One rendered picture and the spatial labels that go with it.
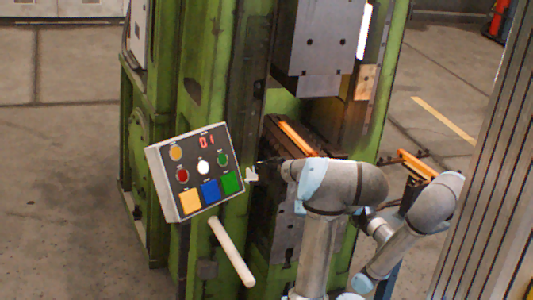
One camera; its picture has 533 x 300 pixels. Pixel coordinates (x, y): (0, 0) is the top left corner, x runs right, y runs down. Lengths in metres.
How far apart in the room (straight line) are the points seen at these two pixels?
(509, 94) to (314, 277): 0.72
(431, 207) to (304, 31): 0.86
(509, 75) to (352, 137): 1.63
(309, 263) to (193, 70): 1.37
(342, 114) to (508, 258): 1.65
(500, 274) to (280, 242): 1.56
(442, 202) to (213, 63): 1.04
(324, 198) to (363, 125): 1.33
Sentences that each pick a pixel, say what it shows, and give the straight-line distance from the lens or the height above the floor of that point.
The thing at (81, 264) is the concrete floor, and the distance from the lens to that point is 3.40.
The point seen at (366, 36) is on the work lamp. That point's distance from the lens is 2.55.
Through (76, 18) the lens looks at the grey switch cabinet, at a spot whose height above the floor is 0.07.
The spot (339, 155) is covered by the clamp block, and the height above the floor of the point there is 0.98.
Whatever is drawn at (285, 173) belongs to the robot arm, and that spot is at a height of 1.19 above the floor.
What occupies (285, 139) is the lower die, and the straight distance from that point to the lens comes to 2.63.
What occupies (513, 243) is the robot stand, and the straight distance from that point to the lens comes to 1.18.
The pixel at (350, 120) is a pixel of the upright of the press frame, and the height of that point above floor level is 1.08.
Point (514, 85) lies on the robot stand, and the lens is 1.22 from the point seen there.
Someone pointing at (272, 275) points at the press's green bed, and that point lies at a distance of 2.75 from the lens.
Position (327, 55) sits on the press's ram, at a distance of 2.34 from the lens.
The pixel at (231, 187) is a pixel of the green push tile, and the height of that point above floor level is 0.99.
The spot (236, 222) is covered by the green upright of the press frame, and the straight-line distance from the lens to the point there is 2.73.
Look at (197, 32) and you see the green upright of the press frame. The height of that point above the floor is 1.39.
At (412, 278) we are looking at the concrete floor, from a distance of 3.62.
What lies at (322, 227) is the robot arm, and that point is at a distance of 1.53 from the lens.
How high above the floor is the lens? 2.15
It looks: 28 degrees down
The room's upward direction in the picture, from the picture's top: 8 degrees clockwise
